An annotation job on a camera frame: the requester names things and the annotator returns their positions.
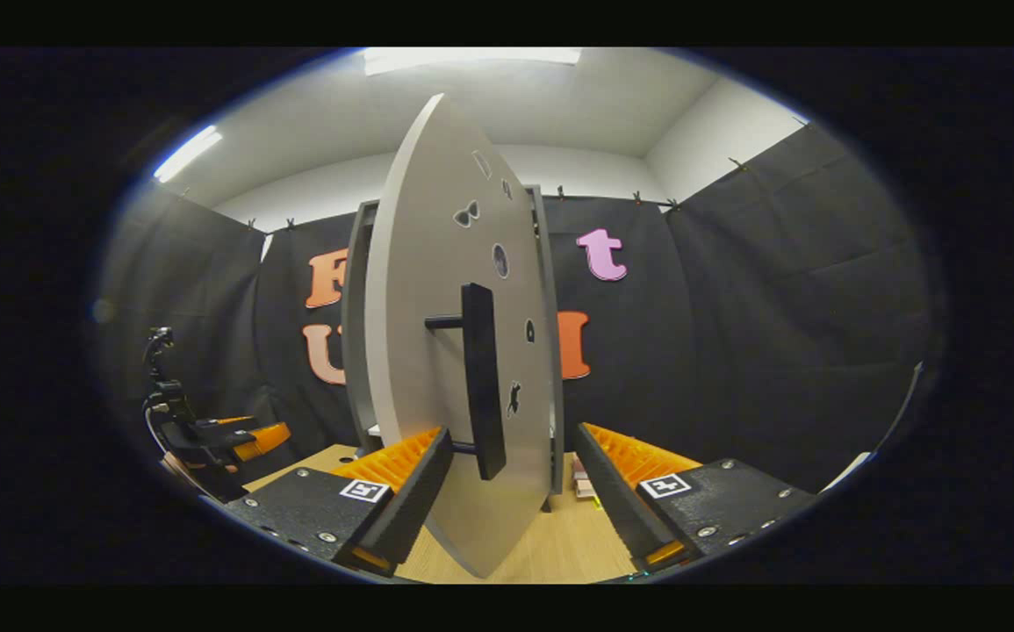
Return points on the wide ceiling light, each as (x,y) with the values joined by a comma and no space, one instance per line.
(471,59)

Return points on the beige cabinet door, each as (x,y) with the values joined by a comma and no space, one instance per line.
(419,263)

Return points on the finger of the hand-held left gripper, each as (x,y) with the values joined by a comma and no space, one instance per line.
(265,439)
(226,428)

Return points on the black backdrop cloth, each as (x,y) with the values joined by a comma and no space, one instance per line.
(779,307)

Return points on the grey cabinet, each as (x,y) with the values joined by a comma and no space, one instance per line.
(353,333)

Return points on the stack of books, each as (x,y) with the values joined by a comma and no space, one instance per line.
(584,484)

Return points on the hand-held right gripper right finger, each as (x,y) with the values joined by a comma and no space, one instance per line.
(616,496)

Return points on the long ceiling light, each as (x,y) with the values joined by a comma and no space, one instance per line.
(186,154)

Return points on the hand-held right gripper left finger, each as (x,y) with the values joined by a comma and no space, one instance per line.
(414,500)

